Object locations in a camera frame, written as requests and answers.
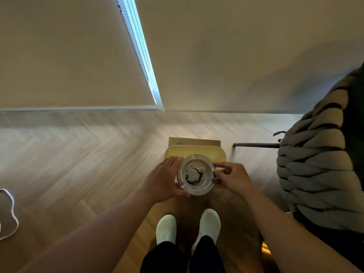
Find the person's right hand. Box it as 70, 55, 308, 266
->
213, 162, 254, 196

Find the person's left hand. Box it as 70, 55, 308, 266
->
142, 156, 191, 204

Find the round silver metal bowl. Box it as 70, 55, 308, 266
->
177, 154, 217, 196

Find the person's right forearm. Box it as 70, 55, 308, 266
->
243, 184, 362, 273

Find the person's left forearm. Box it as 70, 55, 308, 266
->
17, 190, 155, 273

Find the sesame-covered dark food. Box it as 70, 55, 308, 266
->
184, 163, 206, 186

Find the yellow tray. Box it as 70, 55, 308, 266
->
164, 145, 227, 171

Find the person's left white shoe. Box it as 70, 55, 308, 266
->
155, 214, 177, 246

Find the person's white shoe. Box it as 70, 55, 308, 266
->
191, 209, 221, 256
155, 214, 177, 246

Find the person's right white shoe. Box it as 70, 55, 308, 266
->
191, 209, 221, 256

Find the brown cardboard box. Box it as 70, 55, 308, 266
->
168, 137, 222, 148

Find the dark metal bar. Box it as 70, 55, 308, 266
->
233, 143, 281, 149

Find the person's left black trouser leg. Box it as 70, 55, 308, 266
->
140, 241, 188, 273

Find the person's black trouser leg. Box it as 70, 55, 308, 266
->
140, 241, 188, 273
189, 235, 226, 273

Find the person's right black trouser leg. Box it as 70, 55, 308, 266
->
189, 235, 226, 273

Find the chunky knit grey blanket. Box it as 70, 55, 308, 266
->
276, 62, 364, 234

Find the beige roller blind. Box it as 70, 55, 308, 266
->
0, 0, 157, 109

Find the beaded blind chain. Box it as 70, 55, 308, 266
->
115, 0, 150, 83

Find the white cable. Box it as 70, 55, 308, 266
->
0, 189, 19, 241

